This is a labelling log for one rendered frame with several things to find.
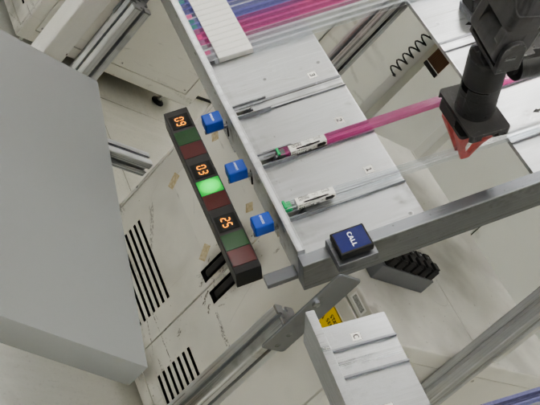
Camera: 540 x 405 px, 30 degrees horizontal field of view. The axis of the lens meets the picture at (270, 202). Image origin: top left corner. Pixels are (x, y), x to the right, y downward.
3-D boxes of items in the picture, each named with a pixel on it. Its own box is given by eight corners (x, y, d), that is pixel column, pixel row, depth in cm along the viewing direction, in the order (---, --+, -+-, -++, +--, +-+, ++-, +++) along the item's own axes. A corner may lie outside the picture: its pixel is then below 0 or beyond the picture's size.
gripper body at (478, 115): (475, 87, 150) (485, 51, 144) (509, 136, 144) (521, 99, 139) (435, 98, 149) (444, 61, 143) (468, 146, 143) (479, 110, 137)
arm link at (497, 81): (463, 38, 137) (481, 67, 134) (508, 29, 139) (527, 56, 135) (453, 75, 143) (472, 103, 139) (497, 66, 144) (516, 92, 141)
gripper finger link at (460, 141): (468, 129, 156) (480, 86, 149) (491, 162, 152) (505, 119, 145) (429, 140, 154) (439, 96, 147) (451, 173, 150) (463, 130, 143)
